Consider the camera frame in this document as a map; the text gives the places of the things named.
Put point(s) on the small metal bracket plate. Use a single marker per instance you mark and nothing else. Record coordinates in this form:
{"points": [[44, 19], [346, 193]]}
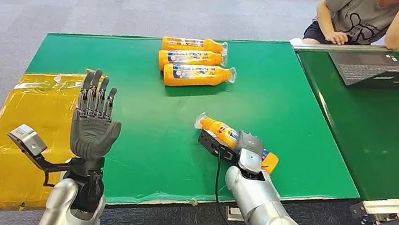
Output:
{"points": [[234, 214]]}

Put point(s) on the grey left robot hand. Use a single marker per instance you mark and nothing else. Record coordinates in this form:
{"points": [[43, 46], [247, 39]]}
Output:
{"points": [[90, 136]]}

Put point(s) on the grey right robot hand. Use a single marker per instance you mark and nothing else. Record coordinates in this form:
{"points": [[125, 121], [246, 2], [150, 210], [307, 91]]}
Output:
{"points": [[251, 153]]}

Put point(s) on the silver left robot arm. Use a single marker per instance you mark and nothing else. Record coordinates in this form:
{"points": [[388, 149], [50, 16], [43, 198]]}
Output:
{"points": [[60, 205]]}

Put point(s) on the clear tape strip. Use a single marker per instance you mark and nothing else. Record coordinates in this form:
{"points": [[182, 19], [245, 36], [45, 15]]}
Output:
{"points": [[45, 84]]}

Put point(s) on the person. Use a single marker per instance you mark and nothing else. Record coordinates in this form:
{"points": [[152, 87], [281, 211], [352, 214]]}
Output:
{"points": [[358, 17]]}

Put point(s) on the dark grey laptop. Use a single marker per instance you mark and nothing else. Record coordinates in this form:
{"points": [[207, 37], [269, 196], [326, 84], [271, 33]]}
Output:
{"points": [[364, 66]]}

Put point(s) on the green belt conveyor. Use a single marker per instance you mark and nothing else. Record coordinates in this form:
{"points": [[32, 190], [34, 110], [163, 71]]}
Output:
{"points": [[373, 142]]}

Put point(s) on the yellow plastic sheet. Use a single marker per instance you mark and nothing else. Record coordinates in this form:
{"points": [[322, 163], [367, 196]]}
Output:
{"points": [[3, 163]]}

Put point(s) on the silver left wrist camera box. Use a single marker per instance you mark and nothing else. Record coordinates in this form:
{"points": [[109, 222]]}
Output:
{"points": [[26, 137]]}

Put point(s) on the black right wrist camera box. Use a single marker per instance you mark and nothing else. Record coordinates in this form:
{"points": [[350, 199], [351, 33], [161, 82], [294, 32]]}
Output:
{"points": [[210, 144]]}

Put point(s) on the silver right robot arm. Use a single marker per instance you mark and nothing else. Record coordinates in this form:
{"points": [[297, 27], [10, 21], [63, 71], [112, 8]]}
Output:
{"points": [[260, 208]]}

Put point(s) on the orange bottle with clear cap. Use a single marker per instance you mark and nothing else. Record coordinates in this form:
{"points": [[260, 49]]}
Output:
{"points": [[192, 76], [189, 44], [222, 131], [187, 58]]}

